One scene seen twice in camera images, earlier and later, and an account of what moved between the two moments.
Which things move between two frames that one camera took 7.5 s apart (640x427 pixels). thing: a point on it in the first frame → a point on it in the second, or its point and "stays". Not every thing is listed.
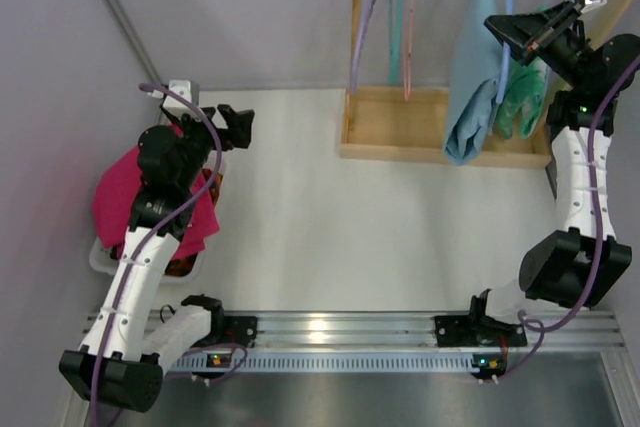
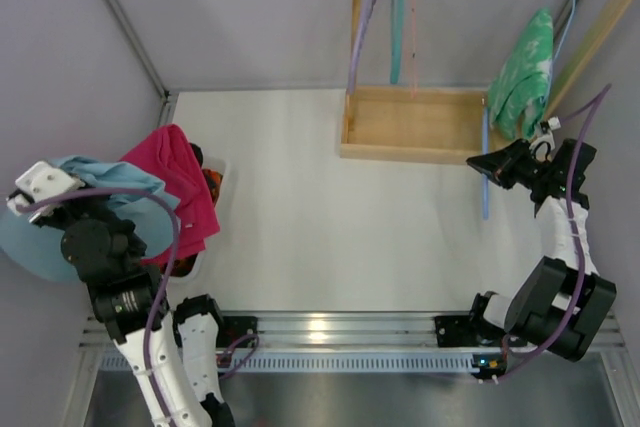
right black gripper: x=548 y=34 → x=523 y=169
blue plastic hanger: x=506 y=51 → x=485 y=152
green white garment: x=528 y=84 stays
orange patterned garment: x=182 y=266 stays
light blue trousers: x=474 y=73 → x=137 y=198
